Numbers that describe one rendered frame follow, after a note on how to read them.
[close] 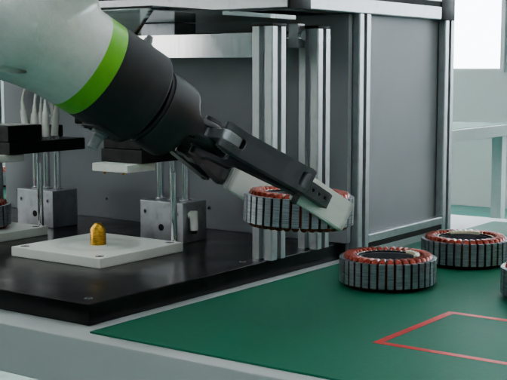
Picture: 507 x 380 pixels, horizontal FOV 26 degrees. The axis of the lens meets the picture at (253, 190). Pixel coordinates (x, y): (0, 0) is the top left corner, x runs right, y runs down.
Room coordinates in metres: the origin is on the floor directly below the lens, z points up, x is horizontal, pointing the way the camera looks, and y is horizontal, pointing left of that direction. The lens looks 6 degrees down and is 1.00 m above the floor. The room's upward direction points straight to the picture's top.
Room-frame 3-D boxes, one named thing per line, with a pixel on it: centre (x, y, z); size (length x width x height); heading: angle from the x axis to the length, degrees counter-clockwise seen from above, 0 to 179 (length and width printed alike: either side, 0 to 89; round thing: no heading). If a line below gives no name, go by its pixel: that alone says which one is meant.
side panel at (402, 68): (1.55, -0.21, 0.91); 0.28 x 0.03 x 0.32; 144
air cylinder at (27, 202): (1.61, 0.30, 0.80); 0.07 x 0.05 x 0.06; 54
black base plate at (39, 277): (1.43, 0.28, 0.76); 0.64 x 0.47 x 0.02; 54
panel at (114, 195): (1.63, 0.14, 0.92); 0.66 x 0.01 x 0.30; 54
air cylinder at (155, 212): (1.47, 0.11, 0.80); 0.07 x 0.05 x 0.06; 54
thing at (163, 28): (1.51, 0.12, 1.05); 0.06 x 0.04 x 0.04; 54
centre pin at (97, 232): (1.35, 0.19, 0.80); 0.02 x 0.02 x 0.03
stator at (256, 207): (1.11, -0.05, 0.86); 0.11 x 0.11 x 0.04
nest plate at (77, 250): (1.35, 0.19, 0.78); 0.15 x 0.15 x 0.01; 54
